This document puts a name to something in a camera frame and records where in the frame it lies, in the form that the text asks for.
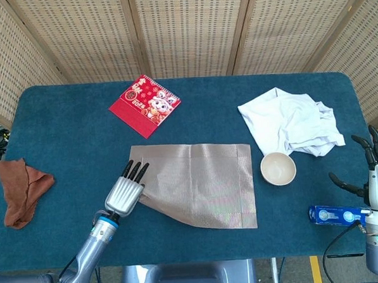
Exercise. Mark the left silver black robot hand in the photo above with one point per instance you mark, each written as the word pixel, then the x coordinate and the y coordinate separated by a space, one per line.
pixel 122 199

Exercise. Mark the silver woven placemat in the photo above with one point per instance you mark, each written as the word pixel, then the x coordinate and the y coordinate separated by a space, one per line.
pixel 204 185

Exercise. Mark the cream round bowl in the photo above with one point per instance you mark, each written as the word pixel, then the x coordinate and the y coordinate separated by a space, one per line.
pixel 278 169

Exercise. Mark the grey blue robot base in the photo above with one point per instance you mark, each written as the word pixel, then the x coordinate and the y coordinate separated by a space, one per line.
pixel 190 279

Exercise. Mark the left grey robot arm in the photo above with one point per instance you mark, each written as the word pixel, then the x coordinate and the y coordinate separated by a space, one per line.
pixel 93 248

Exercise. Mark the blue toothpaste box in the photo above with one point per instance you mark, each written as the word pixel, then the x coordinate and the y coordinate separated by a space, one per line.
pixel 332 216

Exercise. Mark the teal fabric table cover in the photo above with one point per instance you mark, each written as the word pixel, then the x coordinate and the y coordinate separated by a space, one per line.
pixel 82 153

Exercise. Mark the red desk calendar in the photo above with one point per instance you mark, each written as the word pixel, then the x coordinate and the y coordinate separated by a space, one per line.
pixel 136 109

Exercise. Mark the brown crumpled cloth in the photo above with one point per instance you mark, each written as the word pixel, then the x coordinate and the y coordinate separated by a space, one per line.
pixel 19 194

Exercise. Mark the white crumpled shirt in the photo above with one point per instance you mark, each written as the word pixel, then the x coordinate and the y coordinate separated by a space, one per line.
pixel 280 121

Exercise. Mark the woven bamboo screen panel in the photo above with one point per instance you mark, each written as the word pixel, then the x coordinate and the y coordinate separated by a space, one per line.
pixel 297 28
pixel 8 78
pixel 371 59
pixel 85 42
pixel 189 33

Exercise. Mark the white metal table leg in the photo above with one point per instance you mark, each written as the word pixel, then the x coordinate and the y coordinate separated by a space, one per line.
pixel 274 273

